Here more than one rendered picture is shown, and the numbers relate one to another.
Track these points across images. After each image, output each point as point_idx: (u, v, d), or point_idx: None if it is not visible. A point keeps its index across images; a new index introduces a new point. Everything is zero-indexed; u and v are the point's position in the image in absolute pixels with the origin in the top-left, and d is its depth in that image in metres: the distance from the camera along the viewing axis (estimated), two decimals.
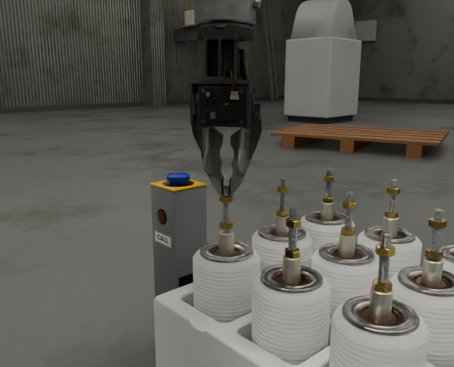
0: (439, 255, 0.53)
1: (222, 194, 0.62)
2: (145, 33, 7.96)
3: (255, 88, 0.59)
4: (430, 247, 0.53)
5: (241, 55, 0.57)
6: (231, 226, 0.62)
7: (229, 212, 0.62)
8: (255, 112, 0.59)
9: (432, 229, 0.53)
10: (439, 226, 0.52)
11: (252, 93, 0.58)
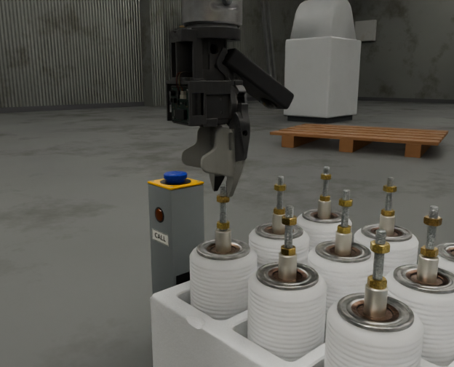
0: (435, 253, 0.53)
1: None
2: (145, 33, 7.97)
3: (244, 89, 0.56)
4: (425, 245, 0.53)
5: (230, 54, 0.56)
6: (218, 226, 0.62)
7: (220, 213, 0.62)
8: (237, 111, 0.56)
9: (428, 226, 0.53)
10: (433, 223, 0.52)
11: (236, 94, 0.56)
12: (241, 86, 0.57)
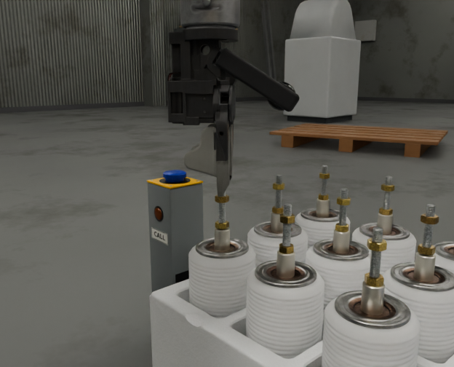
0: (432, 250, 0.53)
1: (219, 196, 0.62)
2: (145, 33, 7.97)
3: (228, 89, 0.56)
4: (423, 243, 0.54)
5: (220, 54, 0.56)
6: (222, 223, 0.64)
7: (222, 212, 0.63)
8: (217, 111, 0.56)
9: (425, 225, 0.53)
10: (431, 222, 0.52)
11: (220, 94, 0.56)
12: (227, 86, 0.56)
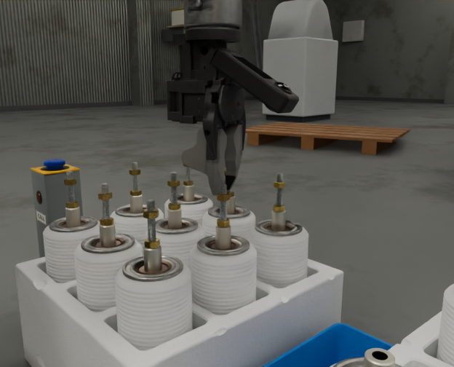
0: (228, 220, 0.64)
1: (71, 180, 0.72)
2: (132, 33, 8.07)
3: (217, 89, 0.56)
4: (224, 218, 0.63)
5: (215, 55, 0.57)
6: (68, 204, 0.74)
7: (69, 194, 0.73)
8: (207, 111, 0.57)
9: (223, 202, 0.63)
10: (228, 196, 0.63)
11: (212, 94, 0.57)
12: (217, 86, 0.56)
